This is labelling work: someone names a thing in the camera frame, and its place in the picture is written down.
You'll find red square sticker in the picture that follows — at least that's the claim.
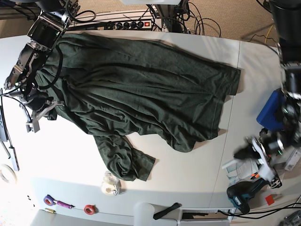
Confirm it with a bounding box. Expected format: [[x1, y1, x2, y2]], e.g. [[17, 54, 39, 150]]
[[265, 195, 275, 206]]

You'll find dark green t-shirt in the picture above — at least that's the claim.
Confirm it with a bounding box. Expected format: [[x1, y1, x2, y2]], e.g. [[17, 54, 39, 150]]
[[36, 33, 241, 181]]

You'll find grey usb hub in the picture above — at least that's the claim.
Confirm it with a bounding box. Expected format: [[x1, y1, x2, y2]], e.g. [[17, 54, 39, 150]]
[[9, 146, 19, 171]]

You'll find white masking tape roll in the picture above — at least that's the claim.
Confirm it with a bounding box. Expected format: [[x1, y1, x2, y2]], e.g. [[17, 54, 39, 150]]
[[0, 164, 17, 184]]

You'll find grey remote panel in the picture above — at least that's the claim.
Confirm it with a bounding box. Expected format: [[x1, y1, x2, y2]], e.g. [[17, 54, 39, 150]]
[[0, 106, 8, 142]]

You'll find yellow cable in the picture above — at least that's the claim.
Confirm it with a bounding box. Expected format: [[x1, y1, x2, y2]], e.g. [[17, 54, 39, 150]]
[[264, 24, 276, 46]]

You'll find purple pen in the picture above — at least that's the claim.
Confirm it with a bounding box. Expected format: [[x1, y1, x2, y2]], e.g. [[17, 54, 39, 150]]
[[54, 200, 74, 209]]

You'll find red tape roll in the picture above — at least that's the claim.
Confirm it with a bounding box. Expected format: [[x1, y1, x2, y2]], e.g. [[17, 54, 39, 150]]
[[84, 205, 96, 215]]

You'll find blue box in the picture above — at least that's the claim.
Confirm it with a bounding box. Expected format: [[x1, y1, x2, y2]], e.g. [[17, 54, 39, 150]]
[[256, 89, 285, 131]]

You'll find black power strip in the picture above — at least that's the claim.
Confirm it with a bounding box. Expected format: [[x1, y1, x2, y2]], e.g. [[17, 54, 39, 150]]
[[103, 21, 152, 30]]

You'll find white paper booklet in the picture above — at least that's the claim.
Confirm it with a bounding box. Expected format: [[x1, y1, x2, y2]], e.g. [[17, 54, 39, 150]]
[[222, 159, 258, 186]]

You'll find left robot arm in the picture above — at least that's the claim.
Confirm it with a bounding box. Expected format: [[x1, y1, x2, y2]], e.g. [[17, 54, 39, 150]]
[[234, 0, 301, 188]]

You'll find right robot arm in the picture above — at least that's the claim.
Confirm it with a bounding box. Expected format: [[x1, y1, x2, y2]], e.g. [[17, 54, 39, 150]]
[[4, 0, 80, 132]]

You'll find teal cordless drill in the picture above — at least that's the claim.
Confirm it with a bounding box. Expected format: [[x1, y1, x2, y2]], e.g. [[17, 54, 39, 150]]
[[227, 176, 282, 214]]

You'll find white plastic tube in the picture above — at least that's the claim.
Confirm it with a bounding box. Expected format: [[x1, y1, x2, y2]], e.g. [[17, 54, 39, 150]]
[[134, 202, 155, 226]]

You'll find black strap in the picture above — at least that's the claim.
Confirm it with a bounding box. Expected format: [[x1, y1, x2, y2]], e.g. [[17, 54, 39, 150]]
[[153, 202, 182, 220]]

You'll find purple tape roll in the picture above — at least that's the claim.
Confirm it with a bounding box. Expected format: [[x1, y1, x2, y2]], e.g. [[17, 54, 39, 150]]
[[44, 194, 56, 206]]

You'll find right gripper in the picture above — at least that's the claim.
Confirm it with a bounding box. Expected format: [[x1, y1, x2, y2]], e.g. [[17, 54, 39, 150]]
[[20, 90, 65, 133]]

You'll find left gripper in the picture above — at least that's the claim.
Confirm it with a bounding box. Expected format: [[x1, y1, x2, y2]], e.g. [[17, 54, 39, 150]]
[[233, 134, 289, 186]]

